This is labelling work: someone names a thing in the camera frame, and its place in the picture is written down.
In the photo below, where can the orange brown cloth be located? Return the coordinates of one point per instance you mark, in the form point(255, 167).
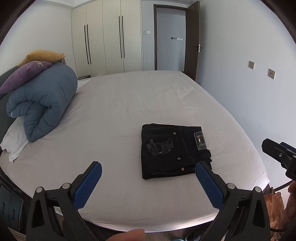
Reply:
point(275, 209)

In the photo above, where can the black denim pants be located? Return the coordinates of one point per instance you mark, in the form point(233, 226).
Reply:
point(171, 151)

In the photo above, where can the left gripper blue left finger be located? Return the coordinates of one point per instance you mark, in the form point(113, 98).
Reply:
point(84, 184)

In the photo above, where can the blue rolled duvet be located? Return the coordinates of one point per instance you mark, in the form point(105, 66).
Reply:
point(43, 100)

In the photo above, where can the person's hand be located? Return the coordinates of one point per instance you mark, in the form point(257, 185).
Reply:
point(133, 235)

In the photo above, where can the dark brown door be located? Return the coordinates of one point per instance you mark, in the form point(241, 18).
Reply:
point(177, 38)

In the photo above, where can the beige wall socket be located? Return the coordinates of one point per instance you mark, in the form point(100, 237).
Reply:
point(271, 74)
point(251, 64)

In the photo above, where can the purple pillow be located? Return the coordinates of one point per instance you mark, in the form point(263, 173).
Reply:
point(18, 76)

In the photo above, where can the yellow pillow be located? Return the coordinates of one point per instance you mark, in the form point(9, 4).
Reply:
point(42, 55)

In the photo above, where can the upper beige wall socket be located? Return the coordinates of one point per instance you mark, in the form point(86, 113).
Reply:
point(251, 64)

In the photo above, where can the white pillow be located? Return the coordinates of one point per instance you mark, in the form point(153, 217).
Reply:
point(15, 139)

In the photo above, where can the cream wardrobe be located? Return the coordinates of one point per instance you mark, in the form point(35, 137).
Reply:
point(107, 37)

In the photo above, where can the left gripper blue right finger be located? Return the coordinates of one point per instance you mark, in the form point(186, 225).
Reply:
point(213, 185)

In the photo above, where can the lower beige wall socket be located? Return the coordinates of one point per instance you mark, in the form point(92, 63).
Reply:
point(271, 74)

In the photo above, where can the white bed mattress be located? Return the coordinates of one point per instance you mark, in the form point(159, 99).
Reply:
point(104, 122)

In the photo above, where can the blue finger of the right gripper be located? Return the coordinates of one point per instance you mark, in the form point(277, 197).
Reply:
point(272, 149)
point(286, 148)

